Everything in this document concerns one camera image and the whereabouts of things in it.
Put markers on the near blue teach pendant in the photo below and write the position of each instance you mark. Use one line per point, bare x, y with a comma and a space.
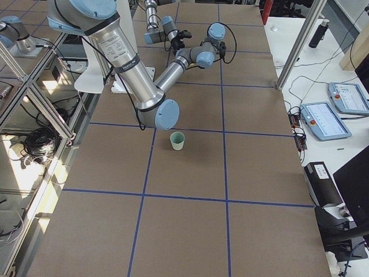
324, 122

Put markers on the aluminium frame post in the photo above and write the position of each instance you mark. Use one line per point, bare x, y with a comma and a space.
300, 41

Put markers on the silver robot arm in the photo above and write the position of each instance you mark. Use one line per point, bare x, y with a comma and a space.
162, 30
161, 112

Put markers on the black water bottle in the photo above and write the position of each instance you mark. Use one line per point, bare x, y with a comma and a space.
319, 33

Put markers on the blue teach pendant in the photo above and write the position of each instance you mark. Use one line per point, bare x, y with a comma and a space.
348, 98
324, 122

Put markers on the far blue teach pendant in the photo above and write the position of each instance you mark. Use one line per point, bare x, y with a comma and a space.
348, 98

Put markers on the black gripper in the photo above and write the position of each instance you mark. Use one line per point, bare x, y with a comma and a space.
174, 42

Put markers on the black box with label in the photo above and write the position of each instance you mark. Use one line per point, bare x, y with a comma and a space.
321, 186

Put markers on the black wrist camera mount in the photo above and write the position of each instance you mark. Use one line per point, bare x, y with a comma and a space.
222, 50

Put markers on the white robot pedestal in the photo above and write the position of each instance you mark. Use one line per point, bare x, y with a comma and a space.
100, 21

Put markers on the black computer monitor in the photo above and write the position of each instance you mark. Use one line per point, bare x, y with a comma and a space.
352, 182

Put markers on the green plastic cup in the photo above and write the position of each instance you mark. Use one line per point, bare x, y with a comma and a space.
177, 140

